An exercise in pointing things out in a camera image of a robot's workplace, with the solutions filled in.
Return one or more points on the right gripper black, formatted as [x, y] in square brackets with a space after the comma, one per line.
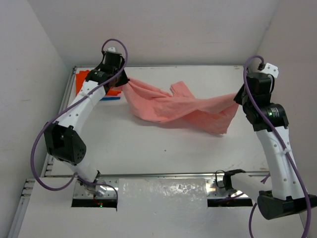
[238, 97]

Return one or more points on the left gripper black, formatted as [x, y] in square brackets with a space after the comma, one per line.
[121, 78]

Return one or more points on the pink t-shirt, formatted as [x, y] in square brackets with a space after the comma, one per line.
[149, 103]

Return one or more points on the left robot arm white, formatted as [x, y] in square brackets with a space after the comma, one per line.
[62, 137]

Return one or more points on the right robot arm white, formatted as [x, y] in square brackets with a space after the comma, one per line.
[286, 196]

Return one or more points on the folded blue t-shirt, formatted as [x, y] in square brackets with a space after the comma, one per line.
[110, 98]

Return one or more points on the white foam front panel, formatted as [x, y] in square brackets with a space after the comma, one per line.
[149, 208]

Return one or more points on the aluminium table frame rail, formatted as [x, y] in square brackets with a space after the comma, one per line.
[123, 146]

